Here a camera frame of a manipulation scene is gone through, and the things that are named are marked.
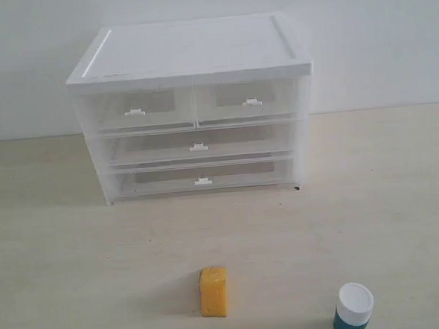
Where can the yellow sponge block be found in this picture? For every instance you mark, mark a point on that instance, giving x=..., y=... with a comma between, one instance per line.
x=212, y=288

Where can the teal bottle white cap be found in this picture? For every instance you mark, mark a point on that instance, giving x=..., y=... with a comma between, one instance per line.
x=354, y=307

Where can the bottom wide clear drawer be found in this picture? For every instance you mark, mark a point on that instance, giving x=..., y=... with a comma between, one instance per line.
x=206, y=176

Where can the wide clear drawer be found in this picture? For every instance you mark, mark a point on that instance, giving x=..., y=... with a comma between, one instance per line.
x=135, y=150
x=206, y=176

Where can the white plastic drawer cabinet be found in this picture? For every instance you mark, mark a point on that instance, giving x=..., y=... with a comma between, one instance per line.
x=186, y=55

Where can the middle wide clear drawer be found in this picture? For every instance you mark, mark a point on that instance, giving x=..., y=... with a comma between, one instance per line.
x=135, y=150

